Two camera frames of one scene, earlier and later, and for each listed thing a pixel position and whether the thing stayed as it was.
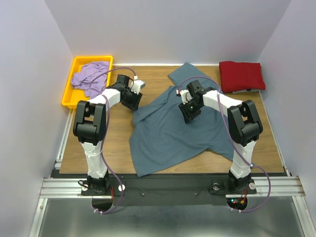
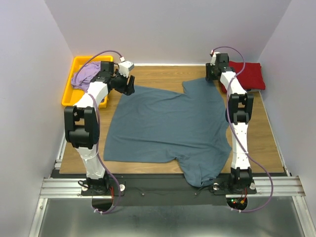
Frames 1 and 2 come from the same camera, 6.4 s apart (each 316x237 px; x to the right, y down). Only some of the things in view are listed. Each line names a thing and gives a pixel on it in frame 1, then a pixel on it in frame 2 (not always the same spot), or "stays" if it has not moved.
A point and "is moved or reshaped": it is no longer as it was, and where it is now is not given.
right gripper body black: x=188 y=114 -> x=210 y=74
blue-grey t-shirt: x=160 y=138 is moved or reshaped
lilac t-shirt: x=92 y=78 stays
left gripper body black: x=133 y=101 -> x=129 y=85
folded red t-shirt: x=240 y=76 stays
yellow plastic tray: x=72 y=96 stays
